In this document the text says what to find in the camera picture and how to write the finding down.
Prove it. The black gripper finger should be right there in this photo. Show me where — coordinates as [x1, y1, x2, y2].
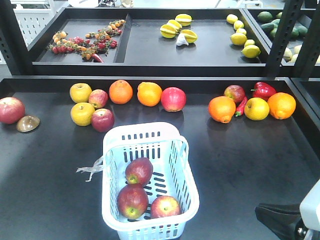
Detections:
[254, 203, 302, 240]

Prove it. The light blue plastic basket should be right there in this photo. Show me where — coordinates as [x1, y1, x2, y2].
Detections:
[101, 122, 200, 240]

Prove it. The red yellow apple front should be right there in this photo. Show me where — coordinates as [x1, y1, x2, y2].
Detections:
[117, 184, 149, 220]

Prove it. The yellow round fruit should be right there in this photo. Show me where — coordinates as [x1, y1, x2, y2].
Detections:
[244, 97, 270, 121]

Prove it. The orange right of pepper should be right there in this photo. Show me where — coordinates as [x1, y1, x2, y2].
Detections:
[267, 92, 296, 120]

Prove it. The orange of pepper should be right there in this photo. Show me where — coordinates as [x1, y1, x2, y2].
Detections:
[267, 92, 296, 120]
[208, 96, 236, 124]

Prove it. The red chili pepper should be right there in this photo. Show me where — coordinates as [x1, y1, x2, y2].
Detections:
[234, 96, 248, 117]

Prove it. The orange left of pepper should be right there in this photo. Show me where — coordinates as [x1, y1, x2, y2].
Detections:
[208, 96, 236, 124]

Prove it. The red bell pepper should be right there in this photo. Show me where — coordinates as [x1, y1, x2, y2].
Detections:
[251, 81, 277, 101]

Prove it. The dark red apple rear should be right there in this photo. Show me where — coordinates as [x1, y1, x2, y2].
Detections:
[223, 84, 246, 104]

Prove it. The dark red apple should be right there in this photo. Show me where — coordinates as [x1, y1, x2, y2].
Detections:
[91, 108, 115, 133]
[223, 84, 246, 104]

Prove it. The black wooden display stand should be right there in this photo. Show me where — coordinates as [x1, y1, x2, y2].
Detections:
[0, 0, 320, 240]

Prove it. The big red apple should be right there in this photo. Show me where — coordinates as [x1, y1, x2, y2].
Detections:
[160, 87, 187, 112]

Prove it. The clear plastic tag strip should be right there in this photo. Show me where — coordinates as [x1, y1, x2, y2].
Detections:
[76, 156, 104, 182]

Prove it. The dark red apple left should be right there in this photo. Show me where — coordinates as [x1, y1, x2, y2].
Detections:
[91, 108, 115, 133]

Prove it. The white garlic bulb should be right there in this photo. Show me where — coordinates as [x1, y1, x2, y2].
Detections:
[176, 33, 189, 47]

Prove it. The orange leftmost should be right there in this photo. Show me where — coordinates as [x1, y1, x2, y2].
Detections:
[109, 79, 133, 105]

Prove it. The small pink apple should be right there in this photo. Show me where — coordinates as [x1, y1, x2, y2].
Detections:
[88, 89, 109, 109]

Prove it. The brown mushroom cap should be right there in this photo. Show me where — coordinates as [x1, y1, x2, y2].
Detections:
[16, 115, 40, 133]

